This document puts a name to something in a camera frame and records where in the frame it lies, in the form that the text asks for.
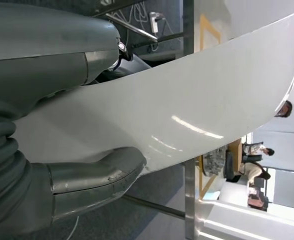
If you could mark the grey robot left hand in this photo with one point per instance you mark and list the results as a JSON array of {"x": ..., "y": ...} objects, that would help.
[{"x": 50, "y": 36}]

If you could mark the white power strip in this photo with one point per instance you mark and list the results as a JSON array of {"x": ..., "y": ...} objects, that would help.
[{"x": 154, "y": 23}]

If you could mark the brown cardboard box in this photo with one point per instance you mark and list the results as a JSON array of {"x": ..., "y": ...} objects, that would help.
[{"x": 235, "y": 154}]

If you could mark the person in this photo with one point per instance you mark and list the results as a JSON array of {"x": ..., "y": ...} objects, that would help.
[{"x": 254, "y": 149}]

